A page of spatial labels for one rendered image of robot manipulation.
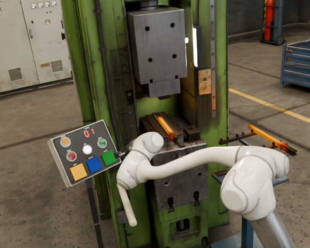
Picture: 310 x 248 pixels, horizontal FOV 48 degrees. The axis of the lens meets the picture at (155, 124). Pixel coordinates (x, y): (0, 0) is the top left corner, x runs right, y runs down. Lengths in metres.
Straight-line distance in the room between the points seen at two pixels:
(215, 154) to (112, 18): 1.09
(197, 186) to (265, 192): 1.29
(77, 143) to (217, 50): 1.09
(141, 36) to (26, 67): 5.36
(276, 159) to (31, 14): 6.27
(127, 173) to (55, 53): 5.91
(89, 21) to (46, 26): 5.10
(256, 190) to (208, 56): 1.34
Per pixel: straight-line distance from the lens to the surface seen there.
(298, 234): 3.05
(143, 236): 2.83
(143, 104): 2.65
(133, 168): 1.51
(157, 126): 2.41
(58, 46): 7.27
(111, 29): 2.13
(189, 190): 2.44
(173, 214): 2.52
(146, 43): 2.04
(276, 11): 9.29
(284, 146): 2.18
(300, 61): 5.93
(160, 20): 2.04
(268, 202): 1.21
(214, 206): 2.88
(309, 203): 3.39
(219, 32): 2.35
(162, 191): 2.37
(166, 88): 2.13
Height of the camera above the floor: 1.98
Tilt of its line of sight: 24 degrees down
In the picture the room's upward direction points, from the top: 5 degrees counter-clockwise
